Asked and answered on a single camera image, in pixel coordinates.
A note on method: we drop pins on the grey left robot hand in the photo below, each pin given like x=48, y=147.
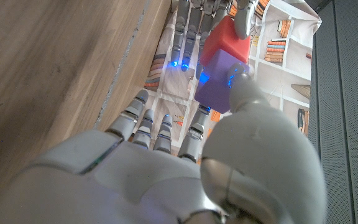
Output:
x=197, y=12

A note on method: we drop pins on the purple magnetic cube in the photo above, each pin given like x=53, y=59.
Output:
x=213, y=87

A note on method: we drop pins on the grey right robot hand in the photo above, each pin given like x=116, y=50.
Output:
x=135, y=186

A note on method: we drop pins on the red magnetic cube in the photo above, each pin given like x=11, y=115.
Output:
x=225, y=40

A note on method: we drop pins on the printed bookshelf backdrop cloth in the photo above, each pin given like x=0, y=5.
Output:
x=278, y=77

